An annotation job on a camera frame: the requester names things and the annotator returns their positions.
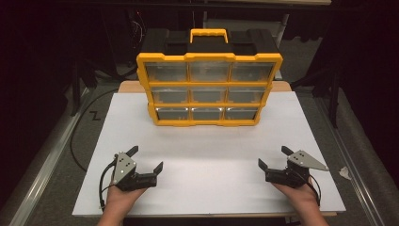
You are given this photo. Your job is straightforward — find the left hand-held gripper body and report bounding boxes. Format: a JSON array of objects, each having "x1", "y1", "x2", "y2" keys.
[{"x1": 111, "y1": 151, "x2": 158, "y2": 192}]

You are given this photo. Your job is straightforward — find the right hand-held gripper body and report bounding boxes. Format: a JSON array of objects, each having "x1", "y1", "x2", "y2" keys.
[{"x1": 264, "y1": 149, "x2": 330, "y2": 189}]

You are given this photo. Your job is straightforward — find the person's right hand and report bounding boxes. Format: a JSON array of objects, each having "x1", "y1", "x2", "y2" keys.
[{"x1": 272, "y1": 176, "x2": 320, "y2": 215}]

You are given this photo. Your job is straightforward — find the person's left hand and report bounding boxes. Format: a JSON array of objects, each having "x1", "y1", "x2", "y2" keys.
[{"x1": 105, "y1": 183, "x2": 149, "y2": 216}]

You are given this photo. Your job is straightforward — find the crumpled white paper scrap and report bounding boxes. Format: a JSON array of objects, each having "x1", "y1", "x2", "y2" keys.
[{"x1": 338, "y1": 166, "x2": 353, "y2": 181}]

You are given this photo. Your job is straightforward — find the white board sheet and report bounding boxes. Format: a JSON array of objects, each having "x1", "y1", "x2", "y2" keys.
[{"x1": 72, "y1": 90, "x2": 347, "y2": 218}]

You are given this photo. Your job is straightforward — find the black metal stand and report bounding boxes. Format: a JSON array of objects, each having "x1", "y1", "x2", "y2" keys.
[
  {"x1": 69, "y1": 53, "x2": 98, "y2": 118},
  {"x1": 290, "y1": 67, "x2": 342, "y2": 129}
]

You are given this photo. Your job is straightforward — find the set of clear plastic drawers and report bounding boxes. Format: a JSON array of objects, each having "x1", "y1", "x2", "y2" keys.
[{"x1": 144, "y1": 61, "x2": 276, "y2": 121}]

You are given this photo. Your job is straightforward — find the yellow black drawer organizer cabinet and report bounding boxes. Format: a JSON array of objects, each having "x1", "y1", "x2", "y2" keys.
[{"x1": 136, "y1": 27, "x2": 284, "y2": 127}]

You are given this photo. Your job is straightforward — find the right hand-held gripper black cable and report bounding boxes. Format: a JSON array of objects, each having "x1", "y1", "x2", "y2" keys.
[{"x1": 295, "y1": 169, "x2": 323, "y2": 207}]

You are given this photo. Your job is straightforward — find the hand-held gripper black cable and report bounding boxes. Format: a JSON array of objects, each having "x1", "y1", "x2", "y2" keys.
[
  {"x1": 98, "y1": 159, "x2": 118, "y2": 211},
  {"x1": 295, "y1": 169, "x2": 323, "y2": 207}
]

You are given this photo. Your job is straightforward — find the left hand-held gripper black cable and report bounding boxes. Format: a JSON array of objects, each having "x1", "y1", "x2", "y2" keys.
[{"x1": 98, "y1": 159, "x2": 118, "y2": 211}]

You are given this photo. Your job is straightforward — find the aluminium floor rail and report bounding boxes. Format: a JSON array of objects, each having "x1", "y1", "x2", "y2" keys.
[
  {"x1": 314, "y1": 96, "x2": 379, "y2": 226},
  {"x1": 8, "y1": 88, "x2": 90, "y2": 226}
]

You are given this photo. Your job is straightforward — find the long black floor cable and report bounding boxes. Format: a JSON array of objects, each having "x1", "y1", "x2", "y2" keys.
[{"x1": 69, "y1": 88, "x2": 120, "y2": 173}]

